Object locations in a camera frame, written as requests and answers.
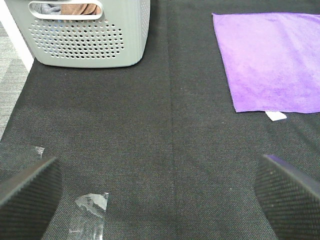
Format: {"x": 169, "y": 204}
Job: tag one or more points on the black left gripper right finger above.
{"x": 290, "y": 200}

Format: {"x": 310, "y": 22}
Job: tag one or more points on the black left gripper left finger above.
{"x": 29, "y": 200}

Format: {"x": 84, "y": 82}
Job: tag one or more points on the purple microfibre towel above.
{"x": 271, "y": 60}

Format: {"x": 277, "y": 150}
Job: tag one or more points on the clear tape piece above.
{"x": 87, "y": 222}

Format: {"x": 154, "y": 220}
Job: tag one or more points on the black fabric table cover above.
{"x": 162, "y": 137}

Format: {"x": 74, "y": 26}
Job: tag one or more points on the grey perforated laundry basket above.
{"x": 114, "y": 38}

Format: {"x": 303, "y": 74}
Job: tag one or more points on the grey towel in basket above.
{"x": 50, "y": 9}

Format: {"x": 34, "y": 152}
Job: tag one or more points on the brown towel in basket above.
{"x": 80, "y": 9}

